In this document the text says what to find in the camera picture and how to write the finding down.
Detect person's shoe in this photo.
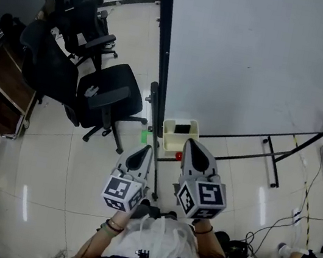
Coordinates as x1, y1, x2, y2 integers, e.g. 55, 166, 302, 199
130, 197, 163, 224
161, 209, 180, 221

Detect wooden desk cabinet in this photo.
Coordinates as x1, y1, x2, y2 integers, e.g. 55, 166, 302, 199
0, 32, 46, 142

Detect person's right shoe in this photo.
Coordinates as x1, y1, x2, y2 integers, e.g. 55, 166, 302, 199
161, 209, 180, 221

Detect black rectangular block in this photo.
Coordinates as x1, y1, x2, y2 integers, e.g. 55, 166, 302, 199
173, 122, 192, 137

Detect person's right forearm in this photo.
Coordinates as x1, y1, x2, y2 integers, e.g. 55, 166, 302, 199
186, 218, 232, 258

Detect empty black office chair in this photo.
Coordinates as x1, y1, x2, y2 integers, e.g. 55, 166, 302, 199
3, 16, 162, 159

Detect black floor cable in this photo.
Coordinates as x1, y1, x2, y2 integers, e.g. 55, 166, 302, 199
241, 204, 323, 258

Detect green floor tape mark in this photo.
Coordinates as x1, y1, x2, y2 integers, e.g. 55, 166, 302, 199
140, 130, 153, 145

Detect person's left shoe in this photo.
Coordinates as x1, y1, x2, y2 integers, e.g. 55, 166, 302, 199
130, 197, 163, 224

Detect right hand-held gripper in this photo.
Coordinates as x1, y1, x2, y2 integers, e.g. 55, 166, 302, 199
168, 137, 238, 225

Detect person's left forearm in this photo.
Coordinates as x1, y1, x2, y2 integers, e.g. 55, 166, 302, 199
64, 201, 132, 258

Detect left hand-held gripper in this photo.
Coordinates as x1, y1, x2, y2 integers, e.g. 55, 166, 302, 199
99, 138, 157, 215

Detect white power strip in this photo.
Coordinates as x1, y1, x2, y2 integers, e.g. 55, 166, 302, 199
289, 207, 305, 226

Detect black waist device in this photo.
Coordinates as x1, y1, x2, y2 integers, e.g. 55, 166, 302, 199
210, 230, 254, 258

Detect black wrist band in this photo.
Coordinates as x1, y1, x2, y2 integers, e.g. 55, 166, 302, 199
193, 223, 214, 237

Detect black mesh office chair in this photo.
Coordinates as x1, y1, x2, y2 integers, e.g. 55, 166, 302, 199
41, 0, 129, 74

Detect large white board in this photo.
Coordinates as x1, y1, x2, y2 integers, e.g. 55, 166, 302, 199
121, 0, 323, 230

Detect cream plastic bin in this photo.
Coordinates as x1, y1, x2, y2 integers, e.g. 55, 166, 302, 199
158, 114, 202, 157

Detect beaded wrist bracelets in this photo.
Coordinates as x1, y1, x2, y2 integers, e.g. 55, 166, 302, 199
103, 216, 127, 237

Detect person's white shirt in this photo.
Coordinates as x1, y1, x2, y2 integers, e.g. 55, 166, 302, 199
97, 206, 294, 258

